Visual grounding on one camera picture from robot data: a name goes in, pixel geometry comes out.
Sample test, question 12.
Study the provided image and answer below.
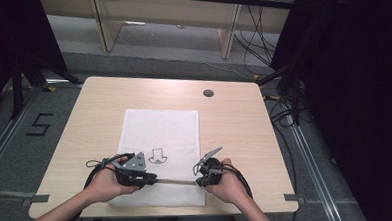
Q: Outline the black curtain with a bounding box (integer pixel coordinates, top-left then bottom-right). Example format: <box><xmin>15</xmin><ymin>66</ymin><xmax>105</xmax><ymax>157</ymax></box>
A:
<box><xmin>266</xmin><ymin>0</ymin><xmax>392</xmax><ymax>221</ymax></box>
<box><xmin>0</xmin><ymin>0</ymin><xmax>70</xmax><ymax>115</ymax></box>

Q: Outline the black floor cable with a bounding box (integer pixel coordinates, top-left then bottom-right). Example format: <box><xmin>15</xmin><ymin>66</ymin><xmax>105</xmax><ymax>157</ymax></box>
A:
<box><xmin>262</xmin><ymin>91</ymin><xmax>305</xmax><ymax>221</ymax></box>

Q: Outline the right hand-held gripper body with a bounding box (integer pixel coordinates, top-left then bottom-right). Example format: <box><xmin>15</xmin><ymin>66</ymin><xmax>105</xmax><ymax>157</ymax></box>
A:
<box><xmin>191</xmin><ymin>145</ymin><xmax>225</xmax><ymax>185</ymax></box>

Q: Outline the person's right hand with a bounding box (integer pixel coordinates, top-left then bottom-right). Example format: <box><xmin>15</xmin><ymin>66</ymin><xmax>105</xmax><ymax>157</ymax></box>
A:
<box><xmin>203</xmin><ymin>156</ymin><xmax>253</xmax><ymax>207</ymax></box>

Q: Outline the black metal stand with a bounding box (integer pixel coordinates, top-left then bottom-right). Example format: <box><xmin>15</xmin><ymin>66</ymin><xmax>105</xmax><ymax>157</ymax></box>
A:
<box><xmin>254</xmin><ymin>61</ymin><xmax>307</xmax><ymax>128</ymax></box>
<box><xmin>8</xmin><ymin>49</ymin><xmax>86</xmax><ymax>121</ymax></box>

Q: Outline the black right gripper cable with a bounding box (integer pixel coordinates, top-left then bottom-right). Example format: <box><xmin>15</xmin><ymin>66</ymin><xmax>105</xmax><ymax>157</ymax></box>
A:
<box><xmin>219</xmin><ymin>161</ymin><xmax>255</xmax><ymax>201</ymax></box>

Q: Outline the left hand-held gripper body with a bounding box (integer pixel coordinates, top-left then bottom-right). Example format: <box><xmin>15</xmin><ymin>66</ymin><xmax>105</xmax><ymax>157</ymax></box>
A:
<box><xmin>113</xmin><ymin>151</ymin><xmax>149</xmax><ymax>189</ymax></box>

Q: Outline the person's left hand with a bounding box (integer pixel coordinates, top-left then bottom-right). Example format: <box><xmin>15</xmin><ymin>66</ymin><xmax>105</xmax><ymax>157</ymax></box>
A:
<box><xmin>81</xmin><ymin>153</ymin><xmax>141</xmax><ymax>205</ymax></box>

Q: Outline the black hanging cable bundle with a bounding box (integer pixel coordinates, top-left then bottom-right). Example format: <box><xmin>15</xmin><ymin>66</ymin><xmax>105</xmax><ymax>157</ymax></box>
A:
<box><xmin>231</xmin><ymin>3</ymin><xmax>280</xmax><ymax>70</ymax></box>

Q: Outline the white towel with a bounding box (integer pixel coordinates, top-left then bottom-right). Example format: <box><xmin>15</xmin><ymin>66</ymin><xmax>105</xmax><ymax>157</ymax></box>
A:
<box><xmin>103</xmin><ymin>104</ymin><xmax>208</xmax><ymax>211</ymax></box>

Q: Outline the metal floor rail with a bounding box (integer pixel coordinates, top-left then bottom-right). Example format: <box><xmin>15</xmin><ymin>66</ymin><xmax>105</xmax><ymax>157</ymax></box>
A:
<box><xmin>285</xmin><ymin>112</ymin><xmax>344</xmax><ymax>221</ymax></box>
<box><xmin>0</xmin><ymin>84</ymin><xmax>51</xmax><ymax>180</ymax></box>

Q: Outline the light wooden desk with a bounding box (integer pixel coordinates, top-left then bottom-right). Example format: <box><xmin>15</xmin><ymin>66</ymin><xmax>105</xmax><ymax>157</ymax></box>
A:
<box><xmin>38</xmin><ymin>0</ymin><xmax>304</xmax><ymax>68</ymax></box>

